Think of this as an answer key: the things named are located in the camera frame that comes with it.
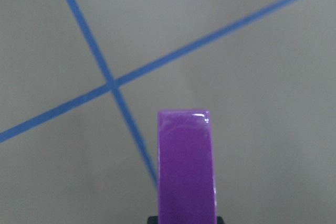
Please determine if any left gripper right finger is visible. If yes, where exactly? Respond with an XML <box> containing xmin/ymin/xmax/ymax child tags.
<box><xmin>216</xmin><ymin>216</ymin><xmax>224</xmax><ymax>224</ymax></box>

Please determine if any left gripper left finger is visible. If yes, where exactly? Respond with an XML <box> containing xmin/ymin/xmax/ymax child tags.
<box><xmin>146</xmin><ymin>216</ymin><xmax>159</xmax><ymax>224</ymax></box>

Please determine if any purple curved toy block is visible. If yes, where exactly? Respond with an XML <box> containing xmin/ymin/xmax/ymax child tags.
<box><xmin>157</xmin><ymin>110</ymin><xmax>217</xmax><ymax>223</ymax></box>

